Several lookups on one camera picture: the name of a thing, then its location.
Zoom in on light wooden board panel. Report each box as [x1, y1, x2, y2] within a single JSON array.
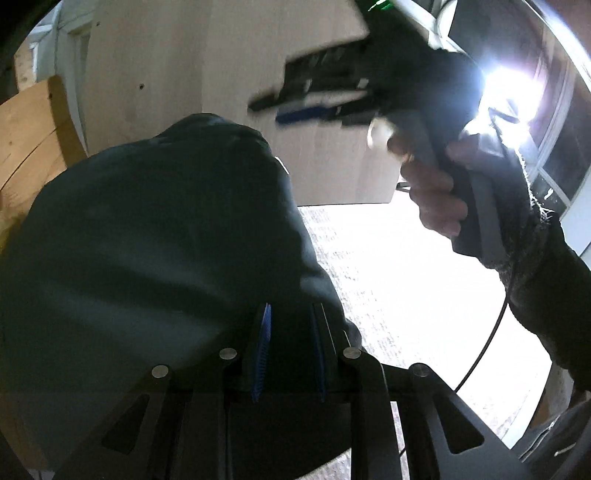
[[83, 1, 398, 205]]

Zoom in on pine wooden headboard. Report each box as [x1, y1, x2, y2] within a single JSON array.
[[0, 76, 87, 248]]

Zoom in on person right forearm dark sleeve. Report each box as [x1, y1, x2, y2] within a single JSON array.
[[461, 128, 591, 393]]

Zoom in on bright ring light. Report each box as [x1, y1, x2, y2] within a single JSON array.
[[474, 65, 546, 137]]

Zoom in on black jacket with zipper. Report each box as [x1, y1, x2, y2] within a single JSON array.
[[512, 391, 590, 479]]

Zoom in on plaid pink table cloth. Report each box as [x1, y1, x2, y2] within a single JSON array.
[[294, 202, 555, 480]]

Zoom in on dark grey trousers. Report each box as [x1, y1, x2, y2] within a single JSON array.
[[1, 114, 362, 468]]

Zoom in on person right hand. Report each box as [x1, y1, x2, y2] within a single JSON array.
[[368, 118, 469, 239]]

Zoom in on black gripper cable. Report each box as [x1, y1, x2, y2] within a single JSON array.
[[452, 257, 516, 395]]

